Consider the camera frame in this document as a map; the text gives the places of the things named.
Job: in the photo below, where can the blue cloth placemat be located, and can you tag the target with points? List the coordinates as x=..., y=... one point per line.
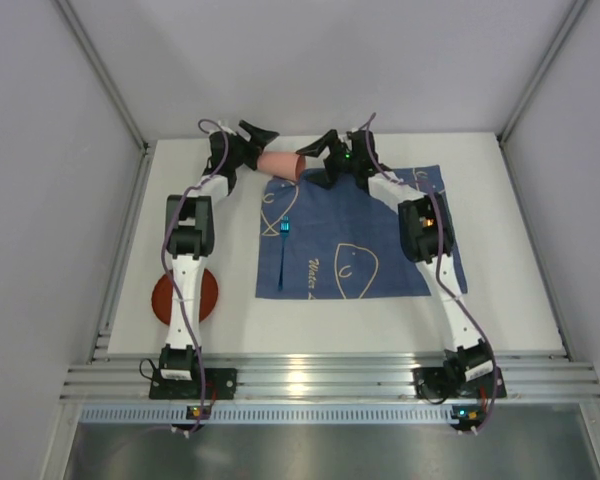
x=343, y=245

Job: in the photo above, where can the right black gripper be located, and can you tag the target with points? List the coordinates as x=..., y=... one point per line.
x=331, y=157

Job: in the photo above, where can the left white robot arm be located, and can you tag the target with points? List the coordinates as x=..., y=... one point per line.
x=189, y=241

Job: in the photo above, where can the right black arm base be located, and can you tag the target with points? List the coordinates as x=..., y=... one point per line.
x=445, y=382

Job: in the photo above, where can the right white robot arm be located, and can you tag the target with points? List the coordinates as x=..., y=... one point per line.
x=427, y=240

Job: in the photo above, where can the aluminium rail frame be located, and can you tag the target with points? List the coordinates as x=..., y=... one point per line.
x=318, y=350

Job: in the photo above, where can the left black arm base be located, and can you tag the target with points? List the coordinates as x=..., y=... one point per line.
x=192, y=382

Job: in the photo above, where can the perforated cable duct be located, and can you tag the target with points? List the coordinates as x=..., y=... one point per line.
x=271, y=414

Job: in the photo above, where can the blue metallic fork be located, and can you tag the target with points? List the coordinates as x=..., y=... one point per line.
x=284, y=232

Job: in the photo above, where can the pink plastic cup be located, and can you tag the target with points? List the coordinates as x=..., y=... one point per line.
x=285, y=165

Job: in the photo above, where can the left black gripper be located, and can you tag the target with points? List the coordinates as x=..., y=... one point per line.
x=250, y=148

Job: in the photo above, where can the red round plate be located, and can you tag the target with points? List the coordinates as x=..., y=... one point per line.
x=161, y=297

